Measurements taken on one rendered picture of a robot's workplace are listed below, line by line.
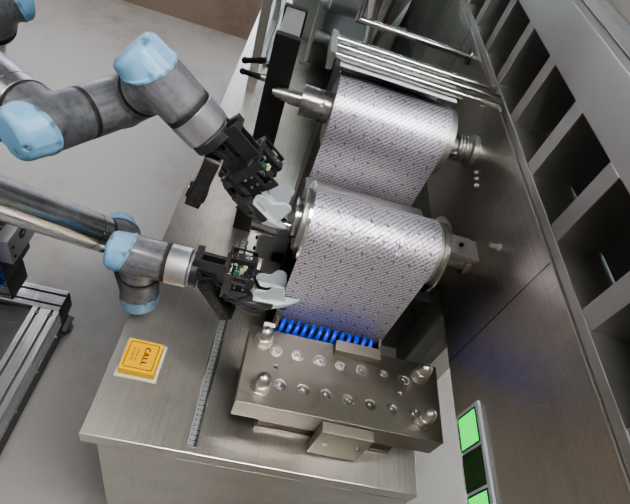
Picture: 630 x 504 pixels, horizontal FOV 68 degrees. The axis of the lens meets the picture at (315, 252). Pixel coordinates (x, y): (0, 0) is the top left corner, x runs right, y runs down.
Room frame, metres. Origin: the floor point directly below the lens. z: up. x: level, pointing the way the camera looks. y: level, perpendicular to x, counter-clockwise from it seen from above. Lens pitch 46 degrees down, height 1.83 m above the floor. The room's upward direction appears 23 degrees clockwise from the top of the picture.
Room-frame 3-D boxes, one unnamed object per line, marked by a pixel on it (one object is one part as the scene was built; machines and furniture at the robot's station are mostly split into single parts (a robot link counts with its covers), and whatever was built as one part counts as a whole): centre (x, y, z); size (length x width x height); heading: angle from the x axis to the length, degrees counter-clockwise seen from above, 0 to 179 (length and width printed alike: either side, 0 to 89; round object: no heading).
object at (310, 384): (0.48, -0.15, 1.00); 0.40 x 0.16 x 0.06; 102
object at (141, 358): (0.42, 0.24, 0.91); 0.07 x 0.07 x 0.02; 12
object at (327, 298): (0.59, -0.09, 1.11); 0.23 x 0.01 x 0.18; 102
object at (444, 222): (0.68, -0.20, 1.25); 0.15 x 0.01 x 0.15; 12
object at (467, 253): (0.69, -0.25, 1.28); 0.06 x 0.05 x 0.02; 102
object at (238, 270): (0.54, 0.14, 1.12); 0.12 x 0.08 x 0.09; 102
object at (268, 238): (0.65, 0.09, 1.05); 0.06 x 0.05 x 0.31; 102
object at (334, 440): (0.40, -0.19, 0.97); 0.10 x 0.03 x 0.11; 102
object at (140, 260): (0.51, 0.30, 1.11); 0.11 x 0.08 x 0.09; 102
